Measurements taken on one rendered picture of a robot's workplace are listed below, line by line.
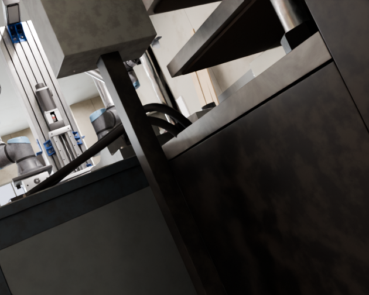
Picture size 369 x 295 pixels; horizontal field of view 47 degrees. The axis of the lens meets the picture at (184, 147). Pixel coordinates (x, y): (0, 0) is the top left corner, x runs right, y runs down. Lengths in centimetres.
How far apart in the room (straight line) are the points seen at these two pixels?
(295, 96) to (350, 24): 20
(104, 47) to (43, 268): 74
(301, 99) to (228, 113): 27
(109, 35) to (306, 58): 60
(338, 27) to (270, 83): 22
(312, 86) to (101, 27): 65
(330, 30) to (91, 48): 66
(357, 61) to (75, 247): 107
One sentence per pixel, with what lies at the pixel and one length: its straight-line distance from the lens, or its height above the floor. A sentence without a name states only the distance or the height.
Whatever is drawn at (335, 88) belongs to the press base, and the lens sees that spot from 88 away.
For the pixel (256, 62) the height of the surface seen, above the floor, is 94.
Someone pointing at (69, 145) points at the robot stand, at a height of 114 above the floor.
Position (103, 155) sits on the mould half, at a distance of 192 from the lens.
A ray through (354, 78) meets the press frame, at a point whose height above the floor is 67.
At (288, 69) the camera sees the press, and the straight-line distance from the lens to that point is 95.
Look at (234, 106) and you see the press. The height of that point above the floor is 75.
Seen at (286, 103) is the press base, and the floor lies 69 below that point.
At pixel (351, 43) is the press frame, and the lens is 84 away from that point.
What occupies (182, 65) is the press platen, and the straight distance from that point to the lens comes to 146.
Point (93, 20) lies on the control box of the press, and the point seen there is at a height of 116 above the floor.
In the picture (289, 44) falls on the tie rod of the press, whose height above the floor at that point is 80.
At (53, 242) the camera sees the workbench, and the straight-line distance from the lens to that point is 150.
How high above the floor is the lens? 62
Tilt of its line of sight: 5 degrees up
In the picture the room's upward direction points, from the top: 24 degrees counter-clockwise
